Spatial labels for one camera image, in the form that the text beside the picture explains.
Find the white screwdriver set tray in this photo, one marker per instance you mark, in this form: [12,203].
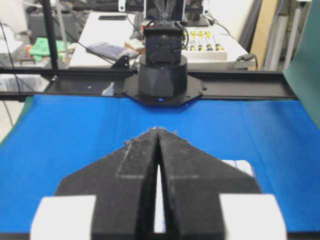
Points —
[203,45]

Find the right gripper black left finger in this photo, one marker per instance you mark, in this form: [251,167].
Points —
[124,183]

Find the dark green side panel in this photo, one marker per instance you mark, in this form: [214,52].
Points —
[303,74]

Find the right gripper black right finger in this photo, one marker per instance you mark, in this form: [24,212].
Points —
[193,181]

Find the black vertical stand pole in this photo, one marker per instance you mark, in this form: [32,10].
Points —
[50,31]

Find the white blue-striped towel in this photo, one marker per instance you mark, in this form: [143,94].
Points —
[242,165]

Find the blue table cloth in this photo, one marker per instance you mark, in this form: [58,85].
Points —
[57,135]

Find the black aluminium rail frame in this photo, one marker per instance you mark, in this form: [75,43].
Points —
[210,85]

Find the green plastic bag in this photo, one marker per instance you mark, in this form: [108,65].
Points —
[40,49]

